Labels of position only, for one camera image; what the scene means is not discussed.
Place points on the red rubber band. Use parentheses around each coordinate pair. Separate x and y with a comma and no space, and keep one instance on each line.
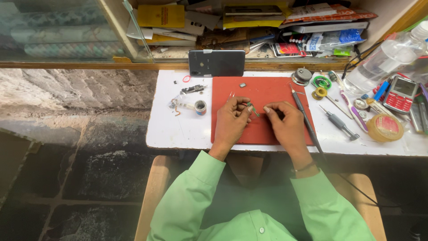
(183,79)

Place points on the red silver keypad phone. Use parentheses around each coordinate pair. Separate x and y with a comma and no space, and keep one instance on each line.
(400,94)

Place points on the black soldering iron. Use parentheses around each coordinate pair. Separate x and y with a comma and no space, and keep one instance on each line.
(305,115)

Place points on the black phone frame part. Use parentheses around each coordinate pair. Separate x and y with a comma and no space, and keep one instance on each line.
(194,89)

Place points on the green shirt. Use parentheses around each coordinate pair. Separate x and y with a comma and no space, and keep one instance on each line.
(254,227)

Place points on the cluttered shelf of papers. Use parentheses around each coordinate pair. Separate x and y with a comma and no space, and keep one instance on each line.
(254,30)

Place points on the yellow solder wick spool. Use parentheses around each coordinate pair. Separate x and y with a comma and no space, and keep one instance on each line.
(320,93)

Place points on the grey precision screwdriver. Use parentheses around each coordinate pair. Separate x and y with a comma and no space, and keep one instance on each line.
(339,122)

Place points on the green solder wick spool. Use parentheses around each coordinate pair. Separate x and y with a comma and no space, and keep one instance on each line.
(322,82)

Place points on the small green circuit board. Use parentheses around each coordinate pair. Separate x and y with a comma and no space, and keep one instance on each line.
(253,109)

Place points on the black smartphone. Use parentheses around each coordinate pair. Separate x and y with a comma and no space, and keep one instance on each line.
(216,63)

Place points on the red work mat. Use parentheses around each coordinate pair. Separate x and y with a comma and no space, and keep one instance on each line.
(260,90)

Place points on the yellow jar with red label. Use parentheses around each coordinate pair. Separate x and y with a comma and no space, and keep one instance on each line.
(384,127)

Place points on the thin fine tweezers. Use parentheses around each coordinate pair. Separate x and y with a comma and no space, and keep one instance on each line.
(231,97)

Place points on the person's right hand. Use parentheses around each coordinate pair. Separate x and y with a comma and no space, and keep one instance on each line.
(289,130)

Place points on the glass cabinet with rolls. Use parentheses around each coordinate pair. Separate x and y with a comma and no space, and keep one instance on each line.
(63,33)

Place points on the round metal tin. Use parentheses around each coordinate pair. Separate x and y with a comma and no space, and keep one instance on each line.
(301,76)

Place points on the metal tweezers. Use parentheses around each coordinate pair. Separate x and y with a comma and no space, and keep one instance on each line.
(339,107)

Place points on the small round metal lid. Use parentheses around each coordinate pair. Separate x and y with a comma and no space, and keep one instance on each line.
(361,104)

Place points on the clear bag of parts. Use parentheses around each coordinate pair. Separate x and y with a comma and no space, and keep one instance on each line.
(182,105)

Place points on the person's left hand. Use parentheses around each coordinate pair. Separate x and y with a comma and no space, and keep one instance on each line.
(227,124)

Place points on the clear plastic bottle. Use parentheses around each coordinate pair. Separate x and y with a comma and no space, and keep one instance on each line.
(384,62)

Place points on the white purple toothbrush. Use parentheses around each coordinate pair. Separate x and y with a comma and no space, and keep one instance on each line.
(351,107)

